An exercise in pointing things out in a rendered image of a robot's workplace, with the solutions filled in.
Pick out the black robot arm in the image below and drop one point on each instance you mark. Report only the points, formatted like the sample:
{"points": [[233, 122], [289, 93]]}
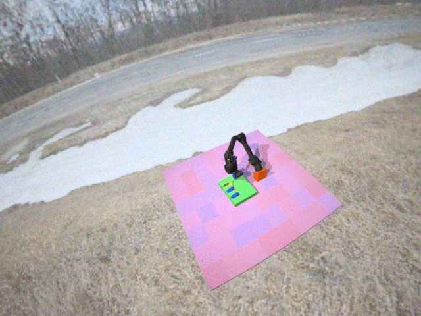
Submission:
{"points": [[253, 160]]}

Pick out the green flat deck plate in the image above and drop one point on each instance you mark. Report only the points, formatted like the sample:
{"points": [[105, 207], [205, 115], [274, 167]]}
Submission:
{"points": [[244, 190]]}

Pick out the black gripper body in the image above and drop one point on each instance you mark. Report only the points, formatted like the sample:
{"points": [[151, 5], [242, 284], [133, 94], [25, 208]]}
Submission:
{"points": [[238, 173]]}

